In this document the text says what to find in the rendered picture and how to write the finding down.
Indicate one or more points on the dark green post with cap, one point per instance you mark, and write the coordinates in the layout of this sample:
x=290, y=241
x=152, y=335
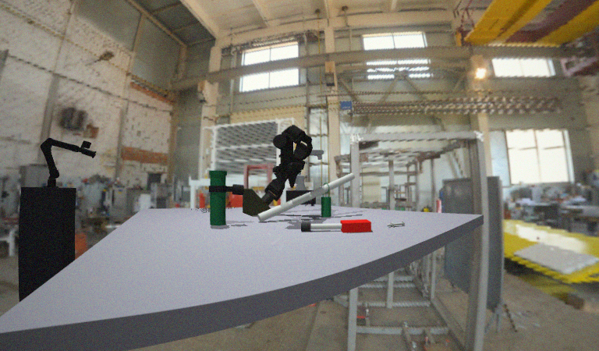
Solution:
x=217, y=200

